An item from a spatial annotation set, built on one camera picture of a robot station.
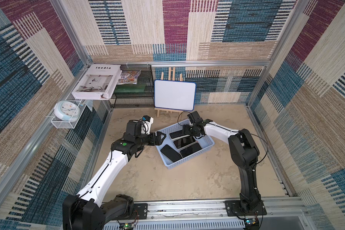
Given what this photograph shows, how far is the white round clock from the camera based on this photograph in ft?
2.11

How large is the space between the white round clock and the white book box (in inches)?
2.1

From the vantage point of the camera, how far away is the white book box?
72 centimetres
